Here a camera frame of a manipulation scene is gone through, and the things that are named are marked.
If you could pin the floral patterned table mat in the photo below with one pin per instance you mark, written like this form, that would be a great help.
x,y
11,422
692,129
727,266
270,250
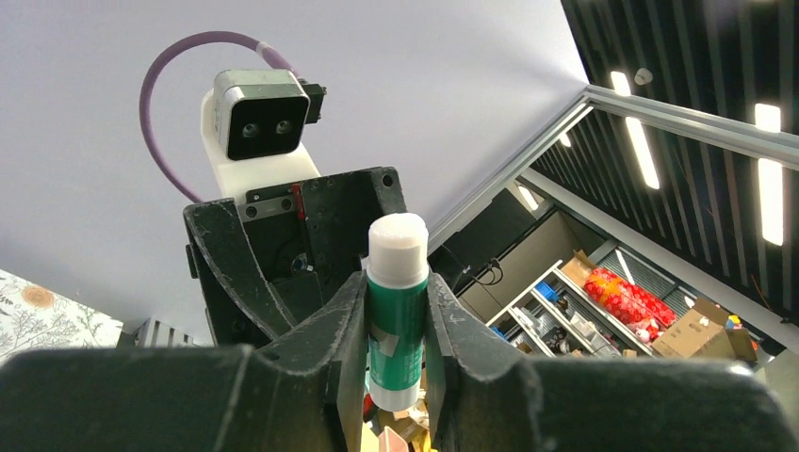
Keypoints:
x,y
33,317

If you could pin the white green glue stick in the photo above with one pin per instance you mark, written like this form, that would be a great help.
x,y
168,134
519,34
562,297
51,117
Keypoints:
x,y
397,278

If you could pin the storage shelf with boxes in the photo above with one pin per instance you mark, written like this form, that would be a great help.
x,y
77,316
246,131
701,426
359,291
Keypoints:
x,y
580,309

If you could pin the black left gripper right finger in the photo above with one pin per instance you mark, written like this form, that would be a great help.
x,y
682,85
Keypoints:
x,y
486,395

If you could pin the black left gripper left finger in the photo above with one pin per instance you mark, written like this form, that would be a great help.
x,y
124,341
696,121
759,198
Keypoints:
x,y
302,392

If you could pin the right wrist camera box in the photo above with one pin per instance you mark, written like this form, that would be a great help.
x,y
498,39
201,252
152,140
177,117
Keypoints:
x,y
251,125

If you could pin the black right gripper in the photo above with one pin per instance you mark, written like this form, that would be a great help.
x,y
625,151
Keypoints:
x,y
271,261

